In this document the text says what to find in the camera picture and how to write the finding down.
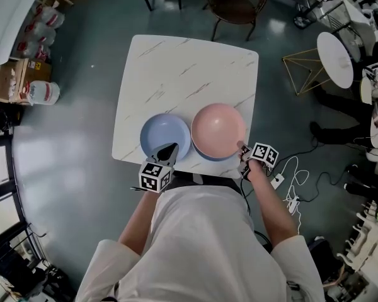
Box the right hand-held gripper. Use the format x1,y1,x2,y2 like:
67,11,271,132
238,140,280,181

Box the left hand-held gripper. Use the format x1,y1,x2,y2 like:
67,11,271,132
138,142,180,194

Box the blue plate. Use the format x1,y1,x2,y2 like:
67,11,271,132
191,137,240,163
139,113,192,163

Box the pink plate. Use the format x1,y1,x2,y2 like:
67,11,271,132
190,103,248,159

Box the person's left forearm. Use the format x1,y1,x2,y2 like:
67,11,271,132
118,187,164,257

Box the person's right forearm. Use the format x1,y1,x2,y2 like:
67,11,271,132
248,160,300,254

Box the person's dark trousers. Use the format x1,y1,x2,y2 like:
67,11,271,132
171,171,243,198

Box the white power adapter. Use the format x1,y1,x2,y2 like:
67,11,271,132
270,174,286,191

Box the person's white shirt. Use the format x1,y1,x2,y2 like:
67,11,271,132
75,186,327,302

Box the clear water jug red label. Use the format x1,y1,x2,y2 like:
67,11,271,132
21,79,61,106

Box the brown wicker chair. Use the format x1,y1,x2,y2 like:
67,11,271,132
202,0,268,42

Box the cardboard box yellow sticker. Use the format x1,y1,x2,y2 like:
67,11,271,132
24,60,54,84

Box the white wooden rack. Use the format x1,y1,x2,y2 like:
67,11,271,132
336,199,378,298

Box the black bag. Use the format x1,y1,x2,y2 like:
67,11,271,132
0,105,22,135

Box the open cardboard box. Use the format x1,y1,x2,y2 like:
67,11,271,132
0,58,30,106

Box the row of clear water jugs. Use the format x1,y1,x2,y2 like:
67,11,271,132
16,3,66,61

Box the black equipment case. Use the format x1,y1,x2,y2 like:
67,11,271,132
0,250,29,295

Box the white curved board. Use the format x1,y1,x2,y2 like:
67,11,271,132
0,0,50,66

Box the white power strip with cable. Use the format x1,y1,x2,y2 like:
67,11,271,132
275,155,310,236

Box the round white table gold frame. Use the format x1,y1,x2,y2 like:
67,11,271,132
282,31,355,96

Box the wire wastebasket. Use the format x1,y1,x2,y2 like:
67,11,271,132
293,13,312,30

